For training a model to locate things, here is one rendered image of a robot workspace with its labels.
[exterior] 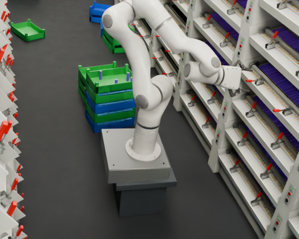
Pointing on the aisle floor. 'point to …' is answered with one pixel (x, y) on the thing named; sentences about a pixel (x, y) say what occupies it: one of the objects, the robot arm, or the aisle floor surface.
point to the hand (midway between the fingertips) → (247, 80)
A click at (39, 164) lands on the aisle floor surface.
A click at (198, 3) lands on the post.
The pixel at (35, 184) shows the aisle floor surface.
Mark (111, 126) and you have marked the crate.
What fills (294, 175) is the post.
